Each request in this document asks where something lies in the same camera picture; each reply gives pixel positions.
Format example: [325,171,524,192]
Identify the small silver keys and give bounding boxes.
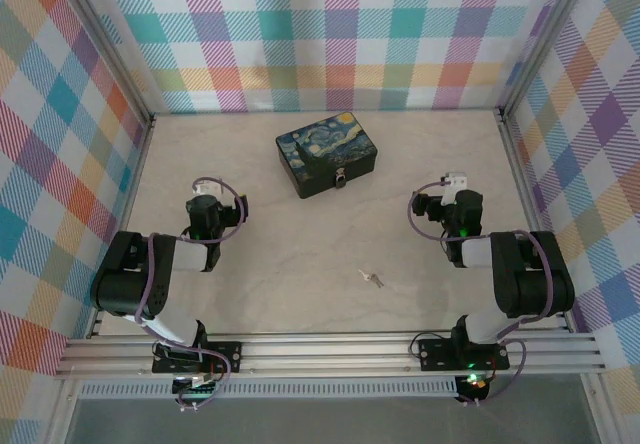
[357,268,385,289]

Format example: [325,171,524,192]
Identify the starry night printed black box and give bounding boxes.
[275,111,380,200]

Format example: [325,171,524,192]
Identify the right orange controller board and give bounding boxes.
[455,369,491,401]

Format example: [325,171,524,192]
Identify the left green controller board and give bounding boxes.
[171,372,222,399]

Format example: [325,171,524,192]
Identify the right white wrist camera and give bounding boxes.
[441,171,469,206]

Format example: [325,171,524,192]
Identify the right aluminium side rail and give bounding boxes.
[493,107,576,334]

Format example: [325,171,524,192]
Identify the aluminium side rail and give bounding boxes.
[85,113,157,340]
[493,107,576,334]

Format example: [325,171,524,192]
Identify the left aluminium side rail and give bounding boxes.
[85,113,157,340]

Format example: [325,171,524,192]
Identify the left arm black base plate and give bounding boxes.
[151,340,244,376]

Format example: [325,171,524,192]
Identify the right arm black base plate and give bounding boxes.
[416,337,511,372]

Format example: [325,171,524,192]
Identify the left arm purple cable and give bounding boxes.
[133,176,250,413]

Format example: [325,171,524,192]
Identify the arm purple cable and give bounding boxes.
[408,179,557,406]
[133,176,250,413]

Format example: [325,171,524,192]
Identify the long aluminium mounting rail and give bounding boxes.
[54,331,609,379]

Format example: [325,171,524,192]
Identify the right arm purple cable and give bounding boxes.
[408,179,557,406]

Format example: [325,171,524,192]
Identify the grey slotted cable duct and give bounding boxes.
[78,380,459,400]

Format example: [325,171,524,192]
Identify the right aluminium corner post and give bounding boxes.
[497,0,587,115]

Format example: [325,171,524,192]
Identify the aluminium corner post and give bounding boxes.
[58,0,155,121]
[497,0,587,115]

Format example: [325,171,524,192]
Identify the left aluminium corner post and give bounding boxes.
[58,0,155,121]

